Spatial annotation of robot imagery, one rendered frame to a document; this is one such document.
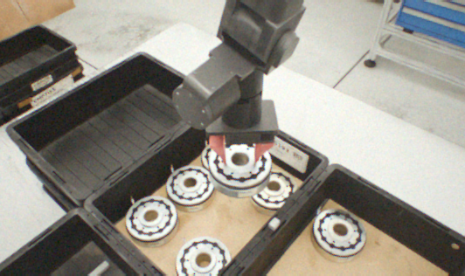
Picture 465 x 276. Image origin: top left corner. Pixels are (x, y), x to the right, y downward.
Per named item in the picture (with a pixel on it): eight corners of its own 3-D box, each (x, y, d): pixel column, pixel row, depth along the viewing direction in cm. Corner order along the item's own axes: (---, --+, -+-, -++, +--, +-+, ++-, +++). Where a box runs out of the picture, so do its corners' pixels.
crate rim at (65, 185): (142, 57, 106) (142, 49, 104) (223, 103, 93) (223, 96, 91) (6, 135, 86) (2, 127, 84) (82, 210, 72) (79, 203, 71)
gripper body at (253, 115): (278, 139, 54) (283, 99, 49) (205, 141, 54) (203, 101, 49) (273, 108, 59) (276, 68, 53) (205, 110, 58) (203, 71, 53)
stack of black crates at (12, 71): (69, 95, 211) (38, 22, 178) (103, 119, 199) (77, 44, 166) (2, 136, 190) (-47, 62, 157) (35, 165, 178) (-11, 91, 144)
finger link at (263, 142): (271, 175, 60) (276, 134, 53) (225, 177, 60) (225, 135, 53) (267, 143, 65) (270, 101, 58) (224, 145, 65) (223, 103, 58)
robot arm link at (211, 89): (304, 31, 42) (245, -13, 43) (240, 82, 36) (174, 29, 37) (271, 98, 52) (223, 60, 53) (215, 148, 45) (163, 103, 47)
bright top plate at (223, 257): (206, 228, 75) (206, 226, 75) (242, 263, 70) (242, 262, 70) (165, 261, 71) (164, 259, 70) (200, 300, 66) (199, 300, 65)
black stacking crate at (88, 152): (149, 84, 113) (142, 51, 105) (223, 131, 100) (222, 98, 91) (24, 162, 93) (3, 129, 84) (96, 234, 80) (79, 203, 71)
